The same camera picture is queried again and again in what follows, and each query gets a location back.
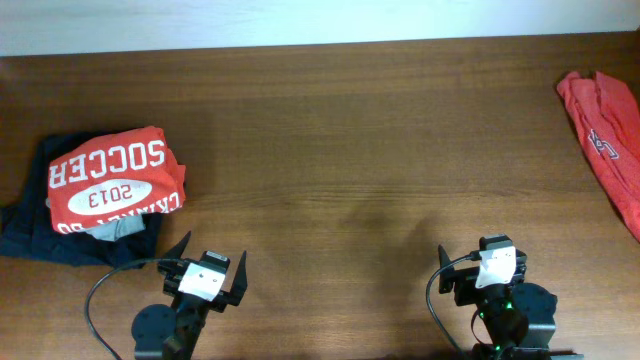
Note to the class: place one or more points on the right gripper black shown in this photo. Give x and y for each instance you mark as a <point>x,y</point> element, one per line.
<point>465,284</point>

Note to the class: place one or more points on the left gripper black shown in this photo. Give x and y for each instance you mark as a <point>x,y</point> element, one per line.
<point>171,270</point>

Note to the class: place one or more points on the orange soccer t-shirt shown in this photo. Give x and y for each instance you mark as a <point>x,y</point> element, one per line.
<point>605,115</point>

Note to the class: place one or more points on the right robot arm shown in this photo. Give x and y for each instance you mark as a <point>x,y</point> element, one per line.
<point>517,315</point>

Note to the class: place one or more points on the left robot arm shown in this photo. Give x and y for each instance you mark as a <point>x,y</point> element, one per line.
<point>163,332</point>

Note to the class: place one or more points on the grey folded garment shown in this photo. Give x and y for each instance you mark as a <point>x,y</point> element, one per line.
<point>117,229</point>

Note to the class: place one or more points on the folded red soccer shirt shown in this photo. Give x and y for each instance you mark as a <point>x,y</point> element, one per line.
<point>112,177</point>

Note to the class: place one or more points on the dark navy folded garment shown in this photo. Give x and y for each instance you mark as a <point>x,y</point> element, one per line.
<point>27,230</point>

